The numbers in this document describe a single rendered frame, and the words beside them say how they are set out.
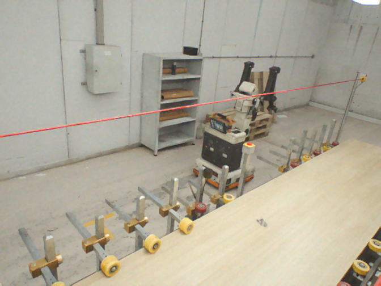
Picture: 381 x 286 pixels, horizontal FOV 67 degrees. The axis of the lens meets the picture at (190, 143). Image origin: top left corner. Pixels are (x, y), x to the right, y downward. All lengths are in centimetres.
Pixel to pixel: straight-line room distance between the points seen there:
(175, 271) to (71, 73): 312
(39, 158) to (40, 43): 146
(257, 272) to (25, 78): 329
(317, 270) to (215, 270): 56
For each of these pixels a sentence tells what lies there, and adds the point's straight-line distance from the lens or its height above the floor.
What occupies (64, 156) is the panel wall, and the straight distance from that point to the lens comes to 445.
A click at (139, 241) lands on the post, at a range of 185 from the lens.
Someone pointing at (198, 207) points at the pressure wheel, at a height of 91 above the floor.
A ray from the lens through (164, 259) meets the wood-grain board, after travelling 164.
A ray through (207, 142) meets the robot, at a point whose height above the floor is 56.
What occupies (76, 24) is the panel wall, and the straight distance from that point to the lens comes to 411.
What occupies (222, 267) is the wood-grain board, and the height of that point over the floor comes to 90.
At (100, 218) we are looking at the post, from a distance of 158.
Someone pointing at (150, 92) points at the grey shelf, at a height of 100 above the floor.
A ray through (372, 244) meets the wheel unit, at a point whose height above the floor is 91.
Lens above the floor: 206
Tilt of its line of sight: 23 degrees down
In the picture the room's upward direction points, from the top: 6 degrees clockwise
